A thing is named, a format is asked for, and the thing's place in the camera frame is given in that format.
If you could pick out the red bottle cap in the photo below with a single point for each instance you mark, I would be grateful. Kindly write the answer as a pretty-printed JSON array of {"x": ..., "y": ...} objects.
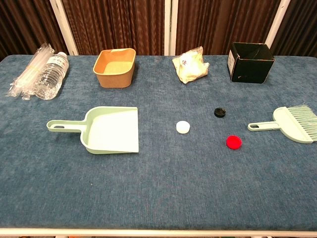
[{"x": 234, "y": 142}]

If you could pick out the black cardboard box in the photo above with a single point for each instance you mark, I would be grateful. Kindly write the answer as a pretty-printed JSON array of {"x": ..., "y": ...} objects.
[{"x": 247, "y": 70}]

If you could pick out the clear plastic sleeve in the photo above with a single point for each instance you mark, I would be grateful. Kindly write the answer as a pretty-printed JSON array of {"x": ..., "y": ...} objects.
[{"x": 27, "y": 74}]

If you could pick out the clear plastic water bottle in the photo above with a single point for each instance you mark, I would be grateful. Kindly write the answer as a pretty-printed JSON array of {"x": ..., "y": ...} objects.
[{"x": 50, "y": 79}]

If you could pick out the mint green hand brush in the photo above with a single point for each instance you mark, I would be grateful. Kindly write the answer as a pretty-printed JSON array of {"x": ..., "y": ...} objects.
[{"x": 287, "y": 124}]

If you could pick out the brown pleated partition panel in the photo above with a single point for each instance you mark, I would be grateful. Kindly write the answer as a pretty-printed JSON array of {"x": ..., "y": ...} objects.
[
  {"x": 299, "y": 24},
  {"x": 223, "y": 22},
  {"x": 111, "y": 22},
  {"x": 22, "y": 22}
]

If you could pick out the mint green plastic dustpan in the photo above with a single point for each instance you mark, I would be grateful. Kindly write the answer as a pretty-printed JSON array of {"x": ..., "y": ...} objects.
[{"x": 111, "y": 131}]

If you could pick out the crumpled clear plastic bag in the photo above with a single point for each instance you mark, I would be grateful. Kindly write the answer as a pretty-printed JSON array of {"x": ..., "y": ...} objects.
[{"x": 190, "y": 67}]

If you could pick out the black bottle cap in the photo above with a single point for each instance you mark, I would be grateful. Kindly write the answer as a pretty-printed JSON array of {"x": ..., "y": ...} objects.
[{"x": 219, "y": 112}]

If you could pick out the white bottle cap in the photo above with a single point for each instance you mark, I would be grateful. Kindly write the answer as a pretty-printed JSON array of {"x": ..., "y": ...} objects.
[{"x": 183, "y": 127}]

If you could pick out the blue fabric table cloth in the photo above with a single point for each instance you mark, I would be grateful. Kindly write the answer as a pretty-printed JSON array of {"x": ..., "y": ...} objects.
[{"x": 158, "y": 186}]

